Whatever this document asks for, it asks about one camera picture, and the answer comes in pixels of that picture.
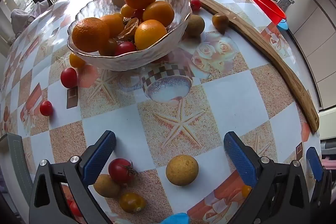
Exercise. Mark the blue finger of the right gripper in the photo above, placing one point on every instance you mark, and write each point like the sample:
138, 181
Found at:
315, 163

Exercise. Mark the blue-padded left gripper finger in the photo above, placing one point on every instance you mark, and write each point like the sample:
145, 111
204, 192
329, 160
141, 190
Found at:
48, 202

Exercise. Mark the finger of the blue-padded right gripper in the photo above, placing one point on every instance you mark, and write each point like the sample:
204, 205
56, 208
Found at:
279, 192

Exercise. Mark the brown longan fruit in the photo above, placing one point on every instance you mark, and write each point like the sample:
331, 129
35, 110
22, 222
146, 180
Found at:
106, 187

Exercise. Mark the yellow cherry tomato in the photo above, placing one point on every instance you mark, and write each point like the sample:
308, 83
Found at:
132, 202

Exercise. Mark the small red cherry tomato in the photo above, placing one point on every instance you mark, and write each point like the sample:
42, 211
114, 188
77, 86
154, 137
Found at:
46, 108

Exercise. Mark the yellow-brown round fruit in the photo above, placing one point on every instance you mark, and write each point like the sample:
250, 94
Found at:
182, 170

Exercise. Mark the green-rimmed white tray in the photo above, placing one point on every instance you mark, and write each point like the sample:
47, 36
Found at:
17, 156

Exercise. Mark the yellow tomato beside bowl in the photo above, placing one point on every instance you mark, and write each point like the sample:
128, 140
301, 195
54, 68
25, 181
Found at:
75, 61

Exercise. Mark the red plastic basin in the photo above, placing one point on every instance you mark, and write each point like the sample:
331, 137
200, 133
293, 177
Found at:
272, 10

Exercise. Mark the small orange fruit by board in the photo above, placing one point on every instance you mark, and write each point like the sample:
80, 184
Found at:
220, 22

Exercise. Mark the brown kiwi behind bowl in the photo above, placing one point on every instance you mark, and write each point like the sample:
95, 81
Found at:
195, 26

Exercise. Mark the long wooden board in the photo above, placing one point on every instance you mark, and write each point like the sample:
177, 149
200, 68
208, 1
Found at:
256, 39

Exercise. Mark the front right orange in bowl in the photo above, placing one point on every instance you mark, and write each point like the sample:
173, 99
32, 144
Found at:
148, 33

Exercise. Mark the red tomato behind bowl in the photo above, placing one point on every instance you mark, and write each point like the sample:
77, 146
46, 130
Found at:
195, 5

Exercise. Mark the glass fruit bowl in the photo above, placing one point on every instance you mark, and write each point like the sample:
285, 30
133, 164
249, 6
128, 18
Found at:
131, 60

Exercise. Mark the back right orange in bowl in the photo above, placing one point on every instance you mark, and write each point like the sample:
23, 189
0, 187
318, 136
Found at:
160, 11

